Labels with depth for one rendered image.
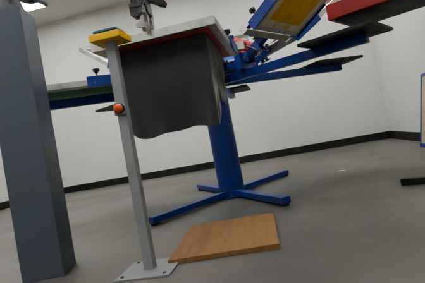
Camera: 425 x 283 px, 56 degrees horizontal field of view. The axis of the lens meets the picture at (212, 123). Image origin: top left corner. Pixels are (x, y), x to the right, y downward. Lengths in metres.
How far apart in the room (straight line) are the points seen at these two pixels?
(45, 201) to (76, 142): 5.47
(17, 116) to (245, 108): 4.89
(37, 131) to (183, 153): 4.89
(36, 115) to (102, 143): 5.25
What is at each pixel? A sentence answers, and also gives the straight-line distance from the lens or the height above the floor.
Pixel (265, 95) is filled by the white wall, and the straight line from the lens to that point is 6.45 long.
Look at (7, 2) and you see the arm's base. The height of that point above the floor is 1.24.
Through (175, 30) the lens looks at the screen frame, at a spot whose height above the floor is 0.96.
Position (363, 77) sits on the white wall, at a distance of 6.57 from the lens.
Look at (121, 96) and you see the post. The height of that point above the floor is 0.70.
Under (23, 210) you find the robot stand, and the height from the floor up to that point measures 0.31.
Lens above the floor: 0.46
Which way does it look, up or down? 2 degrees up
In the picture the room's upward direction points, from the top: 10 degrees counter-clockwise
